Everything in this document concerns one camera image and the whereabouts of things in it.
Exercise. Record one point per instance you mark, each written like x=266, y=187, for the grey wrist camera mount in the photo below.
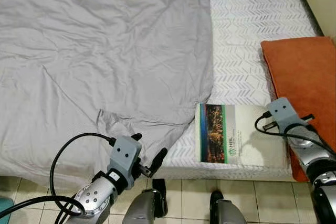
x=285, y=111
x=125, y=153

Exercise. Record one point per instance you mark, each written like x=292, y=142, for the grey robot right leg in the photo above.
x=226, y=211

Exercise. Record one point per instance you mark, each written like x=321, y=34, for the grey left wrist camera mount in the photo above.
x=125, y=153

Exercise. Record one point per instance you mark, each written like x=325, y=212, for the cream bed frame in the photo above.
x=236, y=179

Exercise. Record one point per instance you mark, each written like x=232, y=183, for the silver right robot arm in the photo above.
x=315, y=156

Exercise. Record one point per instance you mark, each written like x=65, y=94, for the grey robot left leg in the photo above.
x=144, y=208

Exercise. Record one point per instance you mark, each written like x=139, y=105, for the orange pillow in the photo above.
x=304, y=72

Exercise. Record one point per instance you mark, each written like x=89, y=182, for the grey bed sheet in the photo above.
x=105, y=51

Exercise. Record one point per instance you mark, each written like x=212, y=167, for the white book with photo cover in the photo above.
x=241, y=140

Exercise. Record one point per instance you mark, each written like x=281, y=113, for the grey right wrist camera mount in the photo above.
x=285, y=111

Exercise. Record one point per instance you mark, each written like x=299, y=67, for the grey robot leg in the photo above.
x=144, y=208
x=226, y=211

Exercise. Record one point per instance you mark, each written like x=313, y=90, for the teal floor mat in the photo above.
x=4, y=208

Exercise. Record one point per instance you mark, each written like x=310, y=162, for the white patterned mattress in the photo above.
x=247, y=24

